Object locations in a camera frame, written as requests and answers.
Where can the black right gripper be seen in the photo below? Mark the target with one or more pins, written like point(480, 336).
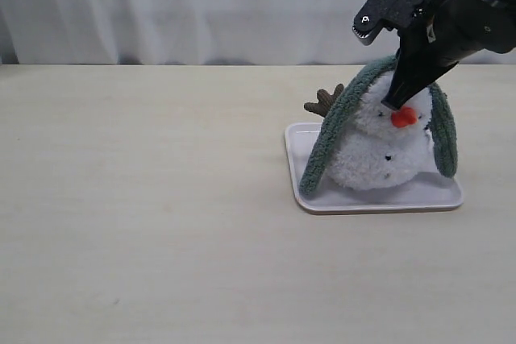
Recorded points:
point(434, 36)

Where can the teal fluffy scarf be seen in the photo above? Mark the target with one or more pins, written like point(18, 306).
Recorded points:
point(444, 146)

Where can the white plush snowman toy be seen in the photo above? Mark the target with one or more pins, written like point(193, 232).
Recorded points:
point(362, 144)

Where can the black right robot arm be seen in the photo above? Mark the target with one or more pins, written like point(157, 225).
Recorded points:
point(434, 36)

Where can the white plastic tray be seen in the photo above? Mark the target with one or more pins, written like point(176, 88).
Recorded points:
point(427, 192)

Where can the white curtain backdrop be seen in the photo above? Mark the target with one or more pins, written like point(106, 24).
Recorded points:
point(192, 32)

